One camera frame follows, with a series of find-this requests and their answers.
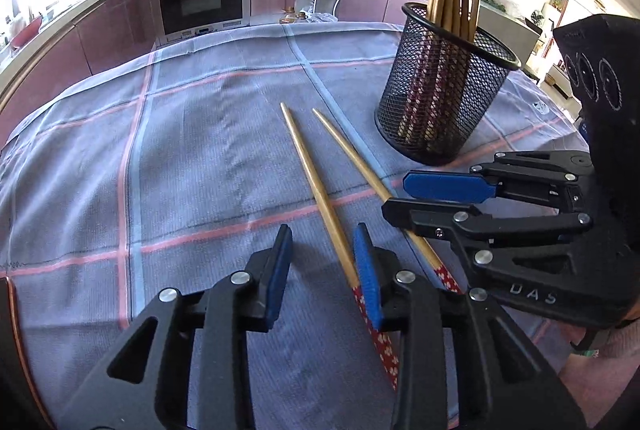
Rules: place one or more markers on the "grey checked tablecloth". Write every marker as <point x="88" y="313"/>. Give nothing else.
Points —
<point x="200" y="150"/>

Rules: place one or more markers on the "pink cloth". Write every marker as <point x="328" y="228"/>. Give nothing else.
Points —
<point x="610" y="375"/>

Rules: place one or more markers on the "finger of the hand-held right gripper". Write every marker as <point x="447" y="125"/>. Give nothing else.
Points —
<point x="425" y="216"/>
<point x="450" y="186"/>

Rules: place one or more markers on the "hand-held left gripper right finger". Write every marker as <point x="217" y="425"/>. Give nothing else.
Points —
<point x="367" y="280"/>

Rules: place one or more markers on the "grey cabinet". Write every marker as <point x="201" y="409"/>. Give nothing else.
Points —
<point x="507" y="35"/>

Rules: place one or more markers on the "black mesh utensil holder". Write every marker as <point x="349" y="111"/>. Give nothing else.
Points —
<point x="492" y="100"/>

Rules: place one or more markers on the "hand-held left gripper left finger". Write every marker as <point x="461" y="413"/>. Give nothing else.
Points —
<point x="280" y="280"/>

